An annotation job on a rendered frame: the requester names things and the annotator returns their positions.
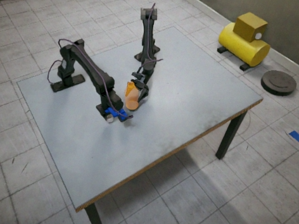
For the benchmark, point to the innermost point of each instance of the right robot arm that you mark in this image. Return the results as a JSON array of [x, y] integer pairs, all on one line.
[[70, 54]]

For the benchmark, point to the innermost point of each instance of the white ribbed bottle cap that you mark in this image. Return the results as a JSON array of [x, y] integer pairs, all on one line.
[[109, 118]]

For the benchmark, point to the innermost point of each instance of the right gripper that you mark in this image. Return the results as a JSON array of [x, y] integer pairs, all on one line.
[[105, 110]]

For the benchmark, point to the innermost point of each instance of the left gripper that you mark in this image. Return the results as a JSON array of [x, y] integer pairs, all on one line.
[[141, 84]]

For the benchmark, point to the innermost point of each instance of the orange plastic bottle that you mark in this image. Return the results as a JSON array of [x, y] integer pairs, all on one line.
[[131, 96]]

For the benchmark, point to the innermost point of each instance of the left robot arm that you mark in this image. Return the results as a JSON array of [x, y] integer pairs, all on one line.
[[148, 39]]

